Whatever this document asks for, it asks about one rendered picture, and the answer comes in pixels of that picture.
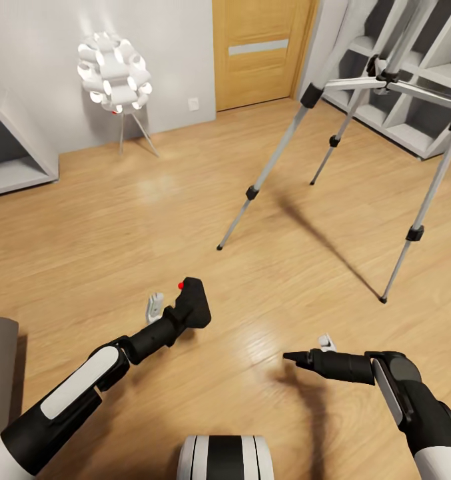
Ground camera tripod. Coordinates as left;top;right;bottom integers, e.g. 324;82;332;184
217;0;451;303

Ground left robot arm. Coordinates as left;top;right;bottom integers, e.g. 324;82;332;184
0;293;195;480

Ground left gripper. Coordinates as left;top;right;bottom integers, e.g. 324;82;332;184
143;305;195;352

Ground digital camera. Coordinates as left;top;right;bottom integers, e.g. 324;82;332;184
174;277;211;329

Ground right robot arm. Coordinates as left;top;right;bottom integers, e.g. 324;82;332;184
283;333;451;480

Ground robot trunk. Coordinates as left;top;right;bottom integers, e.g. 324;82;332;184
176;434;274;480

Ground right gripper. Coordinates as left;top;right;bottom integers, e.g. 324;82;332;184
283;348;355;383

